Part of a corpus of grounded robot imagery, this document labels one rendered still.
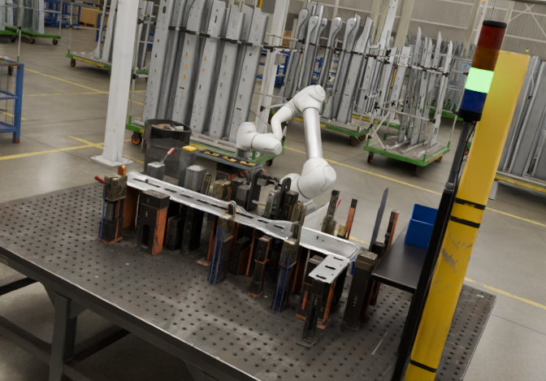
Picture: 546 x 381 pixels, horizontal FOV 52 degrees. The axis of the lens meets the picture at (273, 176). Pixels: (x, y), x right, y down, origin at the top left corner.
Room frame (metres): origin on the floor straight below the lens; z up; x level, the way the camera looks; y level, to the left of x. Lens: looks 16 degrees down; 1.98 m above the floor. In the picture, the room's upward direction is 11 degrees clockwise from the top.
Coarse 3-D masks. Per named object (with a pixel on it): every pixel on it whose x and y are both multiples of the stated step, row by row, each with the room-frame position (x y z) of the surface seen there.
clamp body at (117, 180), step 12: (108, 180) 2.69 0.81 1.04; (120, 180) 2.72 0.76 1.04; (108, 192) 2.69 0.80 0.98; (120, 192) 2.73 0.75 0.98; (108, 204) 2.70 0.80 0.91; (120, 204) 2.75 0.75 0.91; (108, 216) 2.70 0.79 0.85; (120, 216) 2.76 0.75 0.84; (108, 228) 2.69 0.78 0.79; (120, 228) 2.76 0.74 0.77; (96, 240) 2.70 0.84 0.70; (108, 240) 2.68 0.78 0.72; (120, 240) 2.75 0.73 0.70
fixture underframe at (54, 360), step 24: (0, 288) 2.86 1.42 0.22; (48, 288) 2.38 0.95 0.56; (72, 312) 2.31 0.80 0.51; (96, 312) 2.21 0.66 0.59; (24, 336) 2.45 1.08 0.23; (72, 336) 2.35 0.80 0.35; (96, 336) 2.56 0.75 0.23; (120, 336) 2.67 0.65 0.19; (144, 336) 2.09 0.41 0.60; (48, 360) 2.35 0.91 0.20; (72, 360) 2.34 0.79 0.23; (192, 360) 1.98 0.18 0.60
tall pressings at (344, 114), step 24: (312, 24) 10.63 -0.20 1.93; (336, 24) 10.95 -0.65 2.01; (360, 24) 10.82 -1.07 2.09; (312, 48) 10.79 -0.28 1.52; (360, 48) 10.43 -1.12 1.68; (288, 72) 10.71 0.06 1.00; (312, 72) 11.02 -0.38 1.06; (336, 72) 10.56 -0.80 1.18; (288, 96) 10.86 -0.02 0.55; (336, 96) 10.70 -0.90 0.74; (336, 120) 10.40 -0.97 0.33
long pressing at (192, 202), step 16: (128, 176) 2.94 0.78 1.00; (144, 176) 2.99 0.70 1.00; (176, 192) 2.84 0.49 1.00; (192, 192) 2.88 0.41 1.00; (208, 208) 2.67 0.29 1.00; (240, 208) 2.76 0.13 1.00; (256, 224) 2.57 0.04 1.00; (272, 224) 2.61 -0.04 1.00; (288, 224) 2.66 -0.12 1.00; (304, 240) 2.48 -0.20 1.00; (320, 240) 2.52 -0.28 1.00; (336, 240) 2.56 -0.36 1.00; (352, 256) 2.41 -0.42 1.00
